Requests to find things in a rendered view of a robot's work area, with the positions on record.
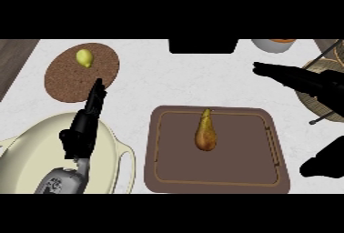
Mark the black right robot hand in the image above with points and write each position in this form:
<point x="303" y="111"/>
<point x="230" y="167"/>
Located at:
<point x="330" y="88"/>

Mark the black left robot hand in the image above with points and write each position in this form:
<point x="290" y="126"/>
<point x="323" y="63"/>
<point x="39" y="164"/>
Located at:
<point x="83" y="127"/>

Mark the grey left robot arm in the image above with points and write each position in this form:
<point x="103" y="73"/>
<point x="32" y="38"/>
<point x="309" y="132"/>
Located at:
<point x="63" y="180"/>

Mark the brown-yellow pear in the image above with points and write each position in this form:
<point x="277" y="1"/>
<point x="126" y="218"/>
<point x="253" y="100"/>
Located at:
<point x="206" y="136"/>

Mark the brown rectangular tray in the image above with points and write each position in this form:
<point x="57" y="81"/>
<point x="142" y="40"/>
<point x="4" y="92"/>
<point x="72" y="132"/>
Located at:
<point x="243" y="151"/>

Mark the round brown cork placemat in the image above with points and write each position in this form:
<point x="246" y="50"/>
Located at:
<point x="72" y="82"/>

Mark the grey bowl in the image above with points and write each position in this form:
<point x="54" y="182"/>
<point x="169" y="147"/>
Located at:
<point x="271" y="47"/>

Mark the orange fruit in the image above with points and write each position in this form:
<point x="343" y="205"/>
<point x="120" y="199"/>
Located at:
<point x="283" y="40"/>

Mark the yellow-green lemon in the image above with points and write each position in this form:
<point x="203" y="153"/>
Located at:
<point x="85" y="58"/>

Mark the dark wooden panel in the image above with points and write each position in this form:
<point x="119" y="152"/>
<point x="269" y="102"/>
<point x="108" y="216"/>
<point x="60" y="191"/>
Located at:
<point x="14" y="60"/>

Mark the black appliance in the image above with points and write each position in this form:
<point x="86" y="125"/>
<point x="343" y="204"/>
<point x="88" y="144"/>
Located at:
<point x="204" y="45"/>

